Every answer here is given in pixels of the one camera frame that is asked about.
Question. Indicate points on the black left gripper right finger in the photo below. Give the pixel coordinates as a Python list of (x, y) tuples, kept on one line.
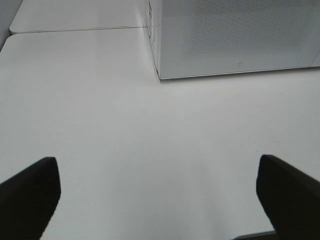
[(290, 198)]

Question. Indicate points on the white microwave door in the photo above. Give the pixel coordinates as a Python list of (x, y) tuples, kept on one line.
[(213, 37)]

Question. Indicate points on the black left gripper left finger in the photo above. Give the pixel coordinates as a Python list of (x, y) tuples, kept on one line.
[(29, 199)]

